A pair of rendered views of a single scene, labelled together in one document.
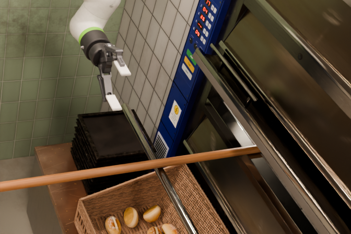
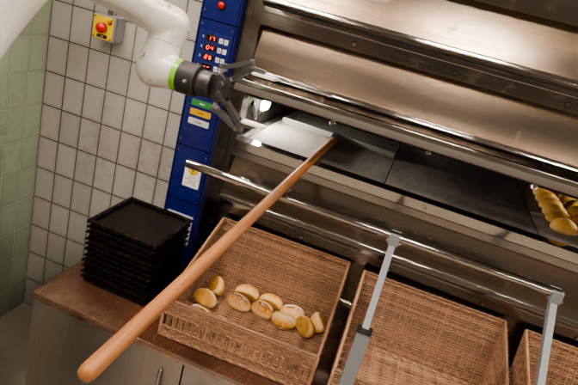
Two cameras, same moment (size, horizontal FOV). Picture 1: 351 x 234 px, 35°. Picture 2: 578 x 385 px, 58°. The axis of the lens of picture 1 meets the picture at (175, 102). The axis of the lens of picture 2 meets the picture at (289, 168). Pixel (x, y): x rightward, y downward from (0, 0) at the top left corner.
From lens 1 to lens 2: 1.25 m
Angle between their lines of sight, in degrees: 40
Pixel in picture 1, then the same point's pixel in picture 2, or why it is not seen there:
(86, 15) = (165, 47)
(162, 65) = (144, 137)
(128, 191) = not seen: hidden behind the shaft
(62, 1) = not seen: outside the picture
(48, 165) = (70, 300)
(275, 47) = (315, 51)
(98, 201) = not seen: hidden behind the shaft
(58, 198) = (118, 323)
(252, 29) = (279, 45)
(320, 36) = (377, 16)
